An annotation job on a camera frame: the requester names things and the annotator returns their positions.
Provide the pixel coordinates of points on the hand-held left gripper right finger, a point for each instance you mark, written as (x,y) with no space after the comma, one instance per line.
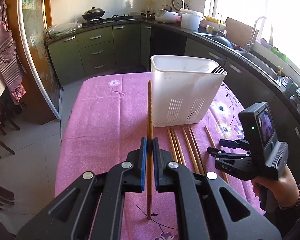
(156,160)

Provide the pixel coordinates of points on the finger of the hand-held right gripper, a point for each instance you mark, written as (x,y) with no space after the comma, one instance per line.
(230,143)
(215,151)

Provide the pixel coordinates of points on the white lidded bucket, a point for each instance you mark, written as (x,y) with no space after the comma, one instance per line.
(190,20)

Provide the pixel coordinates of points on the black gas stove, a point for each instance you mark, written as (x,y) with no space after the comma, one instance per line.
(115,19)

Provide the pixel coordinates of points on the checkered apron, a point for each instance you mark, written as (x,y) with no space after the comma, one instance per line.
(6,52)

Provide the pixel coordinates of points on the steel kitchen faucet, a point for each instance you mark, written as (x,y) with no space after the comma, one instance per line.
(252,35)

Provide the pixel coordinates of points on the steel kitchen sink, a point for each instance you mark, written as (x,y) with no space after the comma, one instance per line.
(262,62)

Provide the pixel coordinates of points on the round white appliance lid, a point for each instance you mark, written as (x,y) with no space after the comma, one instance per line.
(178,3)

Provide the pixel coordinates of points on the white rice cooker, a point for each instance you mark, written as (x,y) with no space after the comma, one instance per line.
(166,16)

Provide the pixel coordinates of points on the dark wooden chair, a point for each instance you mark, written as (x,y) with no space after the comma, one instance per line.
(1,195)
(0,135)

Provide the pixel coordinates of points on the person's right forearm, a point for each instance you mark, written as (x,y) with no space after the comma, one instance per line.
(290,220)

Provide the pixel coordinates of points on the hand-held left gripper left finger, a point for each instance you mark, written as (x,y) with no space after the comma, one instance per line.
(143,160)

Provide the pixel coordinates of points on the yellow dish rack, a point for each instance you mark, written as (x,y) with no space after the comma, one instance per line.
(213,20)

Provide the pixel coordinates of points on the plastic wrapped glass lid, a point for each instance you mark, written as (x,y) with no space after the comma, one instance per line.
(63,28)

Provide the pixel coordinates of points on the person's right hand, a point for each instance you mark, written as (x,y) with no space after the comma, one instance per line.
(285,187)

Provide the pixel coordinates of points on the dark wooden chopstick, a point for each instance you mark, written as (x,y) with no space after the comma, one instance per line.
(150,110)

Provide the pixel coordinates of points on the pink floral tablecloth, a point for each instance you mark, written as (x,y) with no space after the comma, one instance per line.
(102,130)

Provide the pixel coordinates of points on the small cooking pot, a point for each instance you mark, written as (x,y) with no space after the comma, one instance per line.
(148,15)

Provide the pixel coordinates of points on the dark pan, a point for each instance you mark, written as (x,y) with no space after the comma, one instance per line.
(221,41)

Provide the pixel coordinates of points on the glass sliding door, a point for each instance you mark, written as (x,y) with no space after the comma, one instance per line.
(37,55)

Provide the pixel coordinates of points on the black wok with lid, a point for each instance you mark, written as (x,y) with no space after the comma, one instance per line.
(93,13)

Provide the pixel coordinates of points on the teal cup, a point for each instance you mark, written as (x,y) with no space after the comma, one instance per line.
(290,87)

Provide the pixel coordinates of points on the white plastic utensil holder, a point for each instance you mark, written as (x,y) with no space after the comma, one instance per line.
(180,87)

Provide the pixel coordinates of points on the green kitchen cabinets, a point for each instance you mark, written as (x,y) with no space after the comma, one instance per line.
(95,52)

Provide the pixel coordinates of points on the yellow mug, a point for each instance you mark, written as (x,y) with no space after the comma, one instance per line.
(210,28)

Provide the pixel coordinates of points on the wooden cutting board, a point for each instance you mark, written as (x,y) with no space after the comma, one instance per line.
(237,31)

